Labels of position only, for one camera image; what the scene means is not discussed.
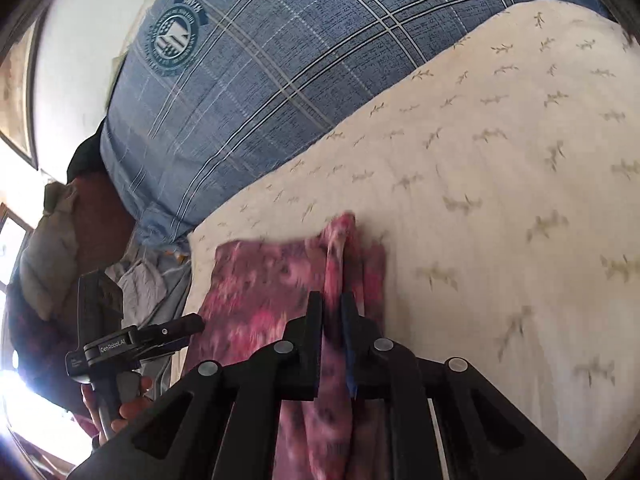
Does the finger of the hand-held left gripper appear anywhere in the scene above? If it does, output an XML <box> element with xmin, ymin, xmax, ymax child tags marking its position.
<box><xmin>137</xmin><ymin>313</ymin><xmax>207</xmax><ymax>345</ymax></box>
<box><xmin>140</xmin><ymin>337</ymin><xmax>192</xmax><ymax>358</ymax></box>

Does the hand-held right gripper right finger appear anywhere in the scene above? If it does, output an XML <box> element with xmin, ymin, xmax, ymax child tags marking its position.
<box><xmin>341</xmin><ymin>292</ymin><xmax>587</xmax><ymax>480</ymax></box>

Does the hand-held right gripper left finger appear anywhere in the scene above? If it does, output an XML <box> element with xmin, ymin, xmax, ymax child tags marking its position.
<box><xmin>66</xmin><ymin>291</ymin><xmax>324</xmax><ymax>480</ymax></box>

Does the maroon floral garment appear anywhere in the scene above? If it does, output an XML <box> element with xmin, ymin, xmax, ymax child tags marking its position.
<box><xmin>182</xmin><ymin>212</ymin><xmax>398</xmax><ymax>480</ymax></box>

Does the person's left hand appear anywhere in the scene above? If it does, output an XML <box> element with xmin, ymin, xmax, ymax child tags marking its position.
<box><xmin>81</xmin><ymin>376</ymin><xmax>155</xmax><ymax>453</ymax></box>

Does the grey blue cloth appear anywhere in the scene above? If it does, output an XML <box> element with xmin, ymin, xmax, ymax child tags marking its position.
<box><xmin>142</xmin><ymin>260</ymin><xmax>195</xmax><ymax>396</ymax></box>

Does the white ribbed cloth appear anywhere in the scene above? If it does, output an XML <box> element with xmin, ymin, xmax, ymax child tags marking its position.
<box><xmin>104</xmin><ymin>261</ymin><xmax>167</xmax><ymax>333</ymax></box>

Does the dark plaid cloth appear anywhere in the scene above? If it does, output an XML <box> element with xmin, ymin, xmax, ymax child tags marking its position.
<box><xmin>7</xmin><ymin>280</ymin><xmax>93</xmax><ymax>413</ymax></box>

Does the light blue printed cloth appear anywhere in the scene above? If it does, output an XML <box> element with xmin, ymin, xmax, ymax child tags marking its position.
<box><xmin>136</xmin><ymin>236</ymin><xmax>195</xmax><ymax>272</ymax></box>

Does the beige padded jacket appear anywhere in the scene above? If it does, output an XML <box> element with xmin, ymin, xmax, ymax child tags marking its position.
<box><xmin>19</xmin><ymin>181</ymin><xmax>82</xmax><ymax>322</ymax></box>

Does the wooden framed window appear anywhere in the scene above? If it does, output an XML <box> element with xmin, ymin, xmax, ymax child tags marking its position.
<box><xmin>0</xmin><ymin>200</ymin><xmax>32</xmax><ymax>321</ymax></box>

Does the dark brown cloth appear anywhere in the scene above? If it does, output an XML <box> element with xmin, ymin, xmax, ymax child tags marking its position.
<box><xmin>66</xmin><ymin>119</ymin><xmax>143</xmax><ymax>263</ymax></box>

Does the cream leaf-print bedsheet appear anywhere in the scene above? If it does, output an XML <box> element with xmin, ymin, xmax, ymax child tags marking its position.
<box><xmin>187</xmin><ymin>0</ymin><xmax>640</xmax><ymax>471</ymax></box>

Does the blue plaid quilt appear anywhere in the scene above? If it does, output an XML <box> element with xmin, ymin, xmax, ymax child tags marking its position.
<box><xmin>100</xmin><ymin>0</ymin><xmax>614</xmax><ymax>250</ymax></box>

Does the framed wall picture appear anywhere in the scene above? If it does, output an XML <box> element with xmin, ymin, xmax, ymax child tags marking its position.
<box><xmin>0</xmin><ymin>7</ymin><xmax>42</xmax><ymax>171</ymax></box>

